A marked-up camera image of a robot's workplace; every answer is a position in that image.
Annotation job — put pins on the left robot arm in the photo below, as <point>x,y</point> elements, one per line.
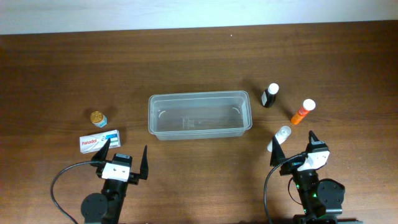
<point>106,206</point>

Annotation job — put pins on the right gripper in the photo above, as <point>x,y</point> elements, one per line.
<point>286,168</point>

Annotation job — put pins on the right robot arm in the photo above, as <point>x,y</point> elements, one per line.
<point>321,200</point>

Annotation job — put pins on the white spray bottle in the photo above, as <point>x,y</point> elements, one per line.
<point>283,133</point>

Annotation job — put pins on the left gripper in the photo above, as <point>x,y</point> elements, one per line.
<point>134,178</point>

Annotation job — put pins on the dark brown medicine bottle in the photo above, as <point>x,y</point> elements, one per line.
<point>269,95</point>

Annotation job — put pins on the white Panadol box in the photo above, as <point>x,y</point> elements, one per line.
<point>95,142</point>

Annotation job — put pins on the small gold-lid jar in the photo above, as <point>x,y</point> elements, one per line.
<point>98,119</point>

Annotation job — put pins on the clear plastic container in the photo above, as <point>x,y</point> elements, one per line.
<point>200,115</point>

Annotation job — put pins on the orange bottle white cap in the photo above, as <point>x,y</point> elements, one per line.
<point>307,106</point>

